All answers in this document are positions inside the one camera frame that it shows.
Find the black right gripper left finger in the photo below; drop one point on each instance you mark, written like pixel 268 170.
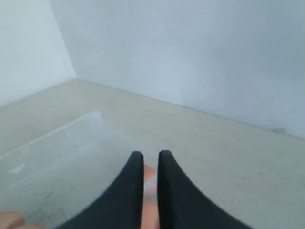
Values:
pixel 120 206

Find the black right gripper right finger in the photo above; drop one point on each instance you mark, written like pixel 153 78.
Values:
pixel 182 205

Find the brown egg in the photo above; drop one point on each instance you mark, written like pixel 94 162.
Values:
pixel 14 220
pixel 150 216

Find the clear plastic container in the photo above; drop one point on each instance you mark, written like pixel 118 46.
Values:
pixel 56 176

